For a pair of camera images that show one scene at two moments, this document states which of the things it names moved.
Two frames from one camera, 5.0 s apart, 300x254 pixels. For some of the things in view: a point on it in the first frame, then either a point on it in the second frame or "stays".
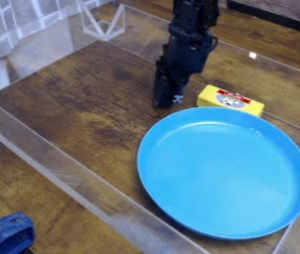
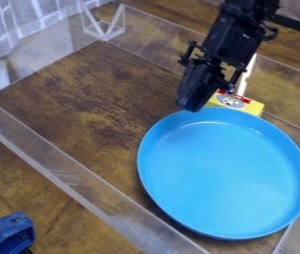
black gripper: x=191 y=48 to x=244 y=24
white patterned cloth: x=7 y=19 stays
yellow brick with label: x=218 y=97 stays
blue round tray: x=226 y=172 stays
